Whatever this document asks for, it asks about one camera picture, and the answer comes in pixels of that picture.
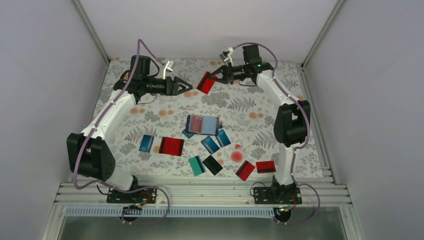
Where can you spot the white card red circle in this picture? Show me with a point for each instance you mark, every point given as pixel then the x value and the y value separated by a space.
pixel 237 153

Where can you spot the red card upper stack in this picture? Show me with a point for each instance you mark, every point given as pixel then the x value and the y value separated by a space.
pixel 165 145

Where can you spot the red card overlapping stack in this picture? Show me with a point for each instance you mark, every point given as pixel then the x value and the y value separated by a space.
pixel 176 146

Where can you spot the blue card far left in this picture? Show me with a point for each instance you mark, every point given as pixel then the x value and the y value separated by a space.
pixel 146 143

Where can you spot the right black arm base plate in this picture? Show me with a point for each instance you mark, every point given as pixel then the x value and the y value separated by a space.
pixel 264 196

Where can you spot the blue card centre right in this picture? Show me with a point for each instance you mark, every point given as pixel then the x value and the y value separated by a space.
pixel 222 138

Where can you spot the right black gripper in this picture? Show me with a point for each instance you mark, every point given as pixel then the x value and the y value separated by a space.
pixel 227 74

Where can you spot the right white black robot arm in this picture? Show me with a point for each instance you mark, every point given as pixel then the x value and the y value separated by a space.
pixel 292 123

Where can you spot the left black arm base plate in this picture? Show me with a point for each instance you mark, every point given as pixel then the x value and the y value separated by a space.
pixel 145 196

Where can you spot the aluminium front rail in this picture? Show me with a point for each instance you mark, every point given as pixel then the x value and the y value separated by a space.
pixel 214 194

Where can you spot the red card black stripe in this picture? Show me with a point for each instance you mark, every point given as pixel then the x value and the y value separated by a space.
pixel 195 124

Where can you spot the blue card top centre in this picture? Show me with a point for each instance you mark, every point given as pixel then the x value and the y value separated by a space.
pixel 188 134

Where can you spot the teal card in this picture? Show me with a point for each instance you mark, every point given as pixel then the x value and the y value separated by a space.
pixel 196 165

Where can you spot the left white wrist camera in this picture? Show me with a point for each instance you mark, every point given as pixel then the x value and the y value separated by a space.
pixel 167 68

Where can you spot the floral patterned table mat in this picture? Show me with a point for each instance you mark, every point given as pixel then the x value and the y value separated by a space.
pixel 246 113

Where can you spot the dark blue card holder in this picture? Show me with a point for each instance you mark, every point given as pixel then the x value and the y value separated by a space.
pixel 210 125

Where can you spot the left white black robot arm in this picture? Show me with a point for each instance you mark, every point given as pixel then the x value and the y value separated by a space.
pixel 88 151

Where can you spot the blue card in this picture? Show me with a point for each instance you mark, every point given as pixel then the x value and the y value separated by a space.
pixel 146 143
pixel 222 138
pixel 188 134
pixel 210 145

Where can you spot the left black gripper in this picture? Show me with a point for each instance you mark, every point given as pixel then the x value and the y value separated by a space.
pixel 174 91

